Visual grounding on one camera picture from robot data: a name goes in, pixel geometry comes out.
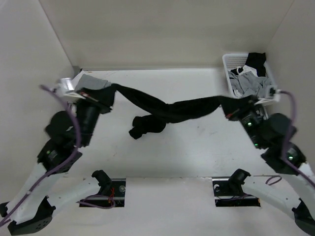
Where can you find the folded white tank top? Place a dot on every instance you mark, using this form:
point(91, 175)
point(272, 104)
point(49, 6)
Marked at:
point(76, 80)

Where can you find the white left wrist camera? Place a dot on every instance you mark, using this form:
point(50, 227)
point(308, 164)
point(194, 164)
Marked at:
point(64, 88)

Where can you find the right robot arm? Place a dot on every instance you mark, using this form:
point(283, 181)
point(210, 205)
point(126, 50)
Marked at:
point(281, 155)

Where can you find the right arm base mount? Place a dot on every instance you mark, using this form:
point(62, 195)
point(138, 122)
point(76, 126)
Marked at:
point(228, 191)

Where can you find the folded grey tank top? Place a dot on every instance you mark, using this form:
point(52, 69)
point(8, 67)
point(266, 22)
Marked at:
point(90, 82)

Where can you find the white tank top in basket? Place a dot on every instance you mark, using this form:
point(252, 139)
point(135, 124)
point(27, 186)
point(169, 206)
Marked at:
point(243, 81)

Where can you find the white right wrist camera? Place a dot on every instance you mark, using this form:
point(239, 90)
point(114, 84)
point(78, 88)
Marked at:
point(271, 97)

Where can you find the black tank top in basket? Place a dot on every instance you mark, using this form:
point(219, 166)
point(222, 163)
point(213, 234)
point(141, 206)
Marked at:
point(257, 61)

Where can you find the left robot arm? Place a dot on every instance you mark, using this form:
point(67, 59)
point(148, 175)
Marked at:
point(33, 208)

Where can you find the white plastic laundry basket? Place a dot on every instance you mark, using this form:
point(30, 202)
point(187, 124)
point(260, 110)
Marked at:
point(232, 61)

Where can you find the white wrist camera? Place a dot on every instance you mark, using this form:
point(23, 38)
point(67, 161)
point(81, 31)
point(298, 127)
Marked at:
point(271, 97)
point(64, 88)

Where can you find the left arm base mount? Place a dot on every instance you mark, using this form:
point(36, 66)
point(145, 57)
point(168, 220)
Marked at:
point(111, 192)

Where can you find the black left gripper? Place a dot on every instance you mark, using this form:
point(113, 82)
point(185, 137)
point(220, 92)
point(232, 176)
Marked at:
point(107, 108)

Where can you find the black tank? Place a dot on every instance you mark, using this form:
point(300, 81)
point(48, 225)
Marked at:
point(257, 61)
point(161, 113)

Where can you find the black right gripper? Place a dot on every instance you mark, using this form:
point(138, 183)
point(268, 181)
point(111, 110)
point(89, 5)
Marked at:
point(234, 114)

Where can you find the grey tank top in basket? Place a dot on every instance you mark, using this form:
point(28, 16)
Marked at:
point(262, 84)

